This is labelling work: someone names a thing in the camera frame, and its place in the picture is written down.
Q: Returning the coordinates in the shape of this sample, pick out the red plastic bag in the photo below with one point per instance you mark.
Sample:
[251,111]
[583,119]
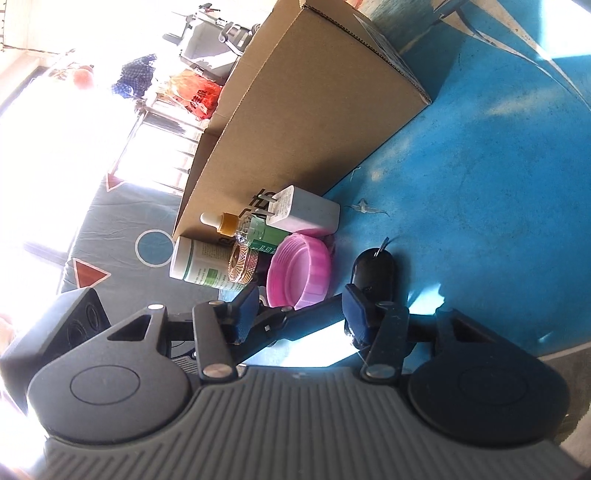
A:
[196,94]

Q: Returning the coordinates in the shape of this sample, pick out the blue printed blanket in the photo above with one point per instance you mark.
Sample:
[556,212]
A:
[115,230]

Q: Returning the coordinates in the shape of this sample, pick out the black cylindrical tube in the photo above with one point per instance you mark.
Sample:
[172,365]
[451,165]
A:
[375,274]

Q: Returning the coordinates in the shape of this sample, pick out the metal railing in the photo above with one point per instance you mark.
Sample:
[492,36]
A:
[161,138]

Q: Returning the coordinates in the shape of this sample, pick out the black jar with gold lid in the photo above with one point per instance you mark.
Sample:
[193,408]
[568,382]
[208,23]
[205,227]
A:
[242,265]

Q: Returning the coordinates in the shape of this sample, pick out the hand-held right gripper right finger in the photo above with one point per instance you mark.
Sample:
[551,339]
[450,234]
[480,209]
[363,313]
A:
[358,318]

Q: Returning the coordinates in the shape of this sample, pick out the white pill bottle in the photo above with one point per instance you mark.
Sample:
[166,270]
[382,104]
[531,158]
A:
[198,265]

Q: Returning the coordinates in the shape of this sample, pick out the pink plastic lid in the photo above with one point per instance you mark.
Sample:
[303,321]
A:
[300,272]

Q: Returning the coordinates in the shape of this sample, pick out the white plug charger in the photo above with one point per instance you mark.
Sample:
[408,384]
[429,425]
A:
[304,212]

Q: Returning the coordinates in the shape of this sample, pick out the white thread scrap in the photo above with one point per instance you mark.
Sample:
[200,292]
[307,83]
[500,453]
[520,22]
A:
[367,207]

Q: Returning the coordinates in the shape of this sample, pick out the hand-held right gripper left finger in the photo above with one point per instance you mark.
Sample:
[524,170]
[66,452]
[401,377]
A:
[244,308]

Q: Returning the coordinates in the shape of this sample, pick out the brown cardboard box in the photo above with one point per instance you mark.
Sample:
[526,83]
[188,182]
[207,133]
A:
[300,106]

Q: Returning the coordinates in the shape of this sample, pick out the blue checkered garment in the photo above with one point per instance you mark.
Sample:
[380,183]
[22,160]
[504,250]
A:
[136,74]

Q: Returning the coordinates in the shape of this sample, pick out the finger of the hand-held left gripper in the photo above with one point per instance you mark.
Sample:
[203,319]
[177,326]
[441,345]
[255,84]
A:
[272,310]
[300,321]

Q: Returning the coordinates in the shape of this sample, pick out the green glass dropper bottle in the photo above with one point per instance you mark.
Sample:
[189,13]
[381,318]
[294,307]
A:
[258,233]

